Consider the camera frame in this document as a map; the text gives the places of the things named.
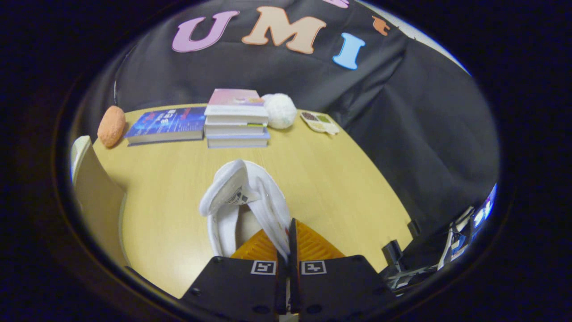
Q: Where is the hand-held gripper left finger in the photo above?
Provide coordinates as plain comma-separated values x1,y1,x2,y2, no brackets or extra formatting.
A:
181,229,287,322

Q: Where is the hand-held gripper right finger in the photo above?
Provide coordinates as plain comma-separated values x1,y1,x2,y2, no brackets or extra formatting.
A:
289,218,398,322

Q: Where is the white canvas shoe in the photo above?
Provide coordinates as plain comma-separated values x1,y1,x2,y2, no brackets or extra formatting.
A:
199,160,293,260

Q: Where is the beige storage box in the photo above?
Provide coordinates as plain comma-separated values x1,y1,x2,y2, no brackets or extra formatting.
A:
71,136,130,269

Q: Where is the silver metal stand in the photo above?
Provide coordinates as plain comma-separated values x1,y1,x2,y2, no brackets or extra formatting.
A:
387,264,441,292

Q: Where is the grey blue book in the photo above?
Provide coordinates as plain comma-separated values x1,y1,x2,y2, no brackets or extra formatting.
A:
206,130,271,148

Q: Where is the white compartment tray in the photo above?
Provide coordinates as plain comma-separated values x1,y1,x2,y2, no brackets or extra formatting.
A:
300,111,339,135

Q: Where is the white book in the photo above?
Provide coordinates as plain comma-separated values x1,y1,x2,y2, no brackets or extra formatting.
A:
205,115,268,127
205,124,265,136

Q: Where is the white fluffy ball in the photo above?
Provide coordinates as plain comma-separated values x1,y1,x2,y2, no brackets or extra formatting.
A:
261,93,297,130

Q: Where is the pink cover book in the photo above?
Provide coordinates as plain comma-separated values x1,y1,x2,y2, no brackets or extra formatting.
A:
205,89,269,118

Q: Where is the blue cover book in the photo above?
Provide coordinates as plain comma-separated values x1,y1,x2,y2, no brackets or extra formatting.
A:
124,106,207,147

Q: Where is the lit screen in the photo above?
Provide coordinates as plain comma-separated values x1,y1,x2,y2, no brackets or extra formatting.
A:
474,184,497,224

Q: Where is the orange textured oval sponge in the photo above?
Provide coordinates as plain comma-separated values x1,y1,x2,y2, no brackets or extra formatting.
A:
97,106,126,148

